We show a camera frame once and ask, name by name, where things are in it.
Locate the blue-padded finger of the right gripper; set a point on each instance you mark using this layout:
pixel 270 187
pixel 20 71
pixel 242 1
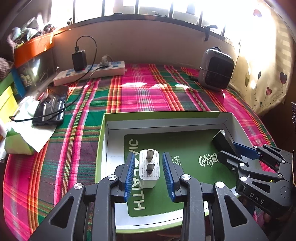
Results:
pixel 246 167
pixel 270 158

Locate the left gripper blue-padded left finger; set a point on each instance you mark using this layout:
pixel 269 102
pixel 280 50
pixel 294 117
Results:
pixel 68 220

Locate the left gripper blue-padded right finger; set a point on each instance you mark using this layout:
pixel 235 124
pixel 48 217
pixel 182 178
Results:
pixel 229 219

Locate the black rectangular remote device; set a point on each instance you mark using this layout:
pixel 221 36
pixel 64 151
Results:
pixel 223 143

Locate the white usb wall charger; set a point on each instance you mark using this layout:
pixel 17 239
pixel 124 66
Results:
pixel 149 170

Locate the right hand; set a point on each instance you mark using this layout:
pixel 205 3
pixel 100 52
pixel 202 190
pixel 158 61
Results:
pixel 266 218

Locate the green cardboard box tray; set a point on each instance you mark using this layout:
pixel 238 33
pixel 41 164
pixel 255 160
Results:
pixel 186 136

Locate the plaid pink green tablecloth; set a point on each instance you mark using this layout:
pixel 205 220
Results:
pixel 32 184

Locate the heart pattern curtain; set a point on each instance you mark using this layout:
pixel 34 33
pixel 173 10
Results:
pixel 262 74

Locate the white paper sheet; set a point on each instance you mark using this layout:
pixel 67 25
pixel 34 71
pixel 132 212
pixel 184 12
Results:
pixel 36 137

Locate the grey portable fan heater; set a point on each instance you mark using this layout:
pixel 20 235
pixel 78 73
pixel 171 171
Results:
pixel 216 69

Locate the green tissue pack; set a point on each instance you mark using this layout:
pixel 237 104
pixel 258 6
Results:
pixel 15 144

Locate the black smartphone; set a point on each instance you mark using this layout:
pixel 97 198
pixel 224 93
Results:
pixel 50 110

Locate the yellow green boxes stack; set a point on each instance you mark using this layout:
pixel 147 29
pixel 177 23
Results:
pixel 8 101

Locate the white power strip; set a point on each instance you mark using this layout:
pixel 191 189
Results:
pixel 97 71

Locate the black power adapter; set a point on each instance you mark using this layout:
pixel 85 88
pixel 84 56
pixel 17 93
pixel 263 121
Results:
pixel 79 60

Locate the orange storage bin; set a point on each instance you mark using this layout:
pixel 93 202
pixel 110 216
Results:
pixel 32 48

